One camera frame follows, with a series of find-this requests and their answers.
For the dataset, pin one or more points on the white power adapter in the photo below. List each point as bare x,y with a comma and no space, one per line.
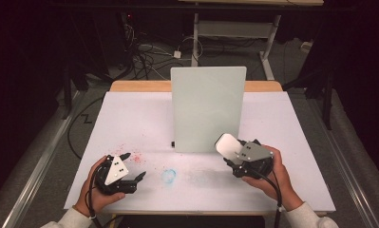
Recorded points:
177,54

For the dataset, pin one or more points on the white table mat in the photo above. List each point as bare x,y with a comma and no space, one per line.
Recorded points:
139,120

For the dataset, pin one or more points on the white metal desk frame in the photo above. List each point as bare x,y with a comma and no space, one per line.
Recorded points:
228,29

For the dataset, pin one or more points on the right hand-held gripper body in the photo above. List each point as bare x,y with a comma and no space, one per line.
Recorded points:
255,155

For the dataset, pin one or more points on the person's right hand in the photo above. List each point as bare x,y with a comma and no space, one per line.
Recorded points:
282,180

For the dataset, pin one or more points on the wooden table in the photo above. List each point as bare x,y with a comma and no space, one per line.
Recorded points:
139,86

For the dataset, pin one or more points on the black stand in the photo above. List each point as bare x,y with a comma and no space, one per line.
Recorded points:
66,95
328,101

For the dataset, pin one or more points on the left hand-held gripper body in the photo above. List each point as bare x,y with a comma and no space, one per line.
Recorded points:
116,172

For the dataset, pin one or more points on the aluminium floor rail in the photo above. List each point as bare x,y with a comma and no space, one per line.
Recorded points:
356,190
35,177

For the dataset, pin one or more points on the person's left hand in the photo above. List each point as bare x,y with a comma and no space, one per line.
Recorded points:
97,199

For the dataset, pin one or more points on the pale green glass whiteboard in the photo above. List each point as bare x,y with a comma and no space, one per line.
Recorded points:
207,107

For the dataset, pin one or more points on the white power strip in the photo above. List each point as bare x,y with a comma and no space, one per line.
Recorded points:
306,46

